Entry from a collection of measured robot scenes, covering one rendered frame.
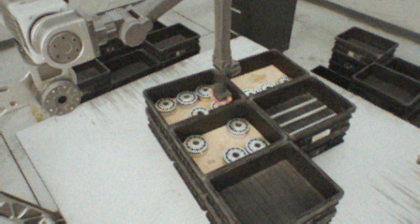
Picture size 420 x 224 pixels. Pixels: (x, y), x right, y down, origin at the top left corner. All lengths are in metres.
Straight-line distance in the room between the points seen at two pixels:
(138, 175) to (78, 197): 0.26
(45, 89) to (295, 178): 0.98
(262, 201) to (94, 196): 0.70
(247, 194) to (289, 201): 0.16
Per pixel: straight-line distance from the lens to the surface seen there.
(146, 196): 1.50
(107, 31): 1.01
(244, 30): 3.11
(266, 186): 1.36
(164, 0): 1.09
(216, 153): 1.45
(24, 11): 1.03
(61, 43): 0.97
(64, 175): 1.67
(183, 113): 1.64
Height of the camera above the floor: 1.90
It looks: 40 degrees down
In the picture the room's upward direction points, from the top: straight up
